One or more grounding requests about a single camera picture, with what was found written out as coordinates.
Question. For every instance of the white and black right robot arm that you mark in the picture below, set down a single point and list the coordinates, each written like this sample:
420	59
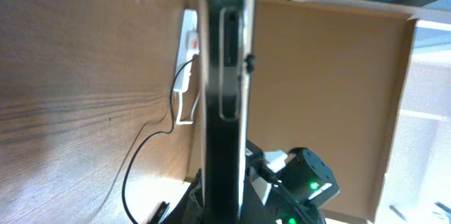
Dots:
286	187

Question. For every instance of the white power strip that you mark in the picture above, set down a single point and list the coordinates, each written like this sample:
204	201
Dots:
187	48

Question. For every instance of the brown cardboard box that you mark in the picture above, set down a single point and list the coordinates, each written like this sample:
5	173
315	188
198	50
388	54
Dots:
330	78

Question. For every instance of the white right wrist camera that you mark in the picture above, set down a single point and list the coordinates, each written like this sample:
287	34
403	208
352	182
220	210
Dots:
275	160

